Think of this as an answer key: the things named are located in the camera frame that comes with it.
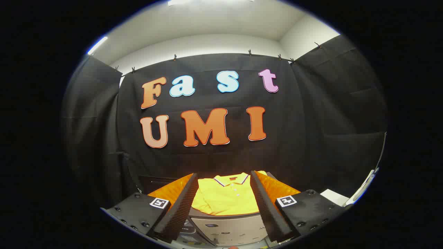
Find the white paper sheet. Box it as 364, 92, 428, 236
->
320, 188, 349, 207

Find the grey washing machine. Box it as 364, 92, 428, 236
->
177, 218, 217, 248

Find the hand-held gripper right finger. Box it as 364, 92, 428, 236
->
250, 170, 347, 243

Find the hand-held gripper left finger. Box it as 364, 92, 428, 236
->
100, 172, 200, 243

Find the yellow polo shirt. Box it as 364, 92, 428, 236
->
191, 170, 268, 216

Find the grey platform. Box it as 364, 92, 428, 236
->
189, 171, 277, 247

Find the ceiling light strip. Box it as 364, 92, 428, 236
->
87, 36, 109, 56

